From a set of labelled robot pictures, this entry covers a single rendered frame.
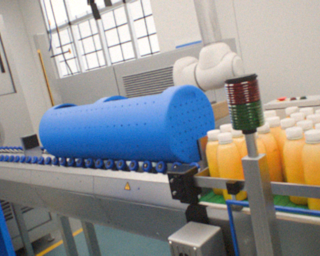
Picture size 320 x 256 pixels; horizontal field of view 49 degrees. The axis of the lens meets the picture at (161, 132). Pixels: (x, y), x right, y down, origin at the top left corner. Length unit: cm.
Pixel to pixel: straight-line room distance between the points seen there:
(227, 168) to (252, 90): 37
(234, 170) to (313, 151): 23
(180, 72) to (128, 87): 163
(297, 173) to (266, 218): 23
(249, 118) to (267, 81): 339
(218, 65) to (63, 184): 95
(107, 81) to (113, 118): 230
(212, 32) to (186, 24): 235
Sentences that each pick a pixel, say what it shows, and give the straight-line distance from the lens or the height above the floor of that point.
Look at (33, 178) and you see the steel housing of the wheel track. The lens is 209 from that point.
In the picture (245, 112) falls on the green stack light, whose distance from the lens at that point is 67.
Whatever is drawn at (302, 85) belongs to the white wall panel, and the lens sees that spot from 394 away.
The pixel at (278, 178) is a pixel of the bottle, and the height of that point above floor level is 93.
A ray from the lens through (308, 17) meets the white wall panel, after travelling 389.
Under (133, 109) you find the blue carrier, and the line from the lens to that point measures 128.
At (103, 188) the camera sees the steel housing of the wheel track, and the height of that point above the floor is 86.
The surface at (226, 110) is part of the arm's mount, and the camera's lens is 188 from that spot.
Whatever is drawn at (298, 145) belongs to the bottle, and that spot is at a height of 105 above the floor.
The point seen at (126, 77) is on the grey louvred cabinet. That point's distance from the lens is 344.
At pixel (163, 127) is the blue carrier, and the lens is 116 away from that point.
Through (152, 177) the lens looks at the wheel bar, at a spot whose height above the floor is 92.
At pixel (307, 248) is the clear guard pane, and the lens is 87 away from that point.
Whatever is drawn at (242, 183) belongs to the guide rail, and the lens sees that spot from 95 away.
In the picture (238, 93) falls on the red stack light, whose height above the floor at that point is 123.
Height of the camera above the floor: 130
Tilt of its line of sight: 10 degrees down
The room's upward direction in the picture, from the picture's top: 12 degrees counter-clockwise
